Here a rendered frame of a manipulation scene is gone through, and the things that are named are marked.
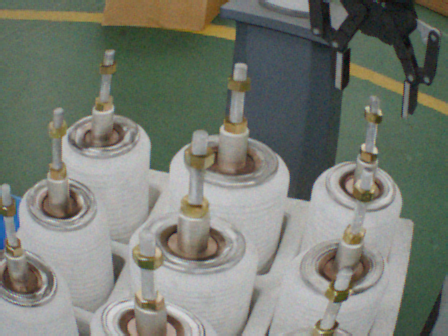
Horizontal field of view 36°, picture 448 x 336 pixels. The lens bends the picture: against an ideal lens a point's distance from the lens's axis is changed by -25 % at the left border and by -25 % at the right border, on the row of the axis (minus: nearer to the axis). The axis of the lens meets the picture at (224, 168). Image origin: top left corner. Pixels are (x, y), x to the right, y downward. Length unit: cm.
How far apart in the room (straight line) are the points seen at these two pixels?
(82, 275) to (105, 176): 11
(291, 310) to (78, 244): 17
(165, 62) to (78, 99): 21
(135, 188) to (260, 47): 28
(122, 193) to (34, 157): 49
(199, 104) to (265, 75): 39
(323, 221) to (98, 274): 19
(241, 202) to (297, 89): 30
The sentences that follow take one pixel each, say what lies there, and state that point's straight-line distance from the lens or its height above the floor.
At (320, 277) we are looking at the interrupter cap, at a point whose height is 25.
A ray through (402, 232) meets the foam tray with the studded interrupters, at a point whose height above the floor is 18.
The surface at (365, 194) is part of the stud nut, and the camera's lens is 57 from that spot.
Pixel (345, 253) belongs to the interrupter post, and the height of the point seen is 27.
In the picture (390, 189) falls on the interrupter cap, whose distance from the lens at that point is 72.
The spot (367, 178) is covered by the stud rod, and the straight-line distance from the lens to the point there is 57.
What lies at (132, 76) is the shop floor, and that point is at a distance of 144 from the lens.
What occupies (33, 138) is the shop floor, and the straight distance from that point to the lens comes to 127.
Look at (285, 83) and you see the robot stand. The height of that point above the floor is 21.
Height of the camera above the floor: 63
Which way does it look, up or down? 32 degrees down
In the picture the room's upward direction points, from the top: 6 degrees clockwise
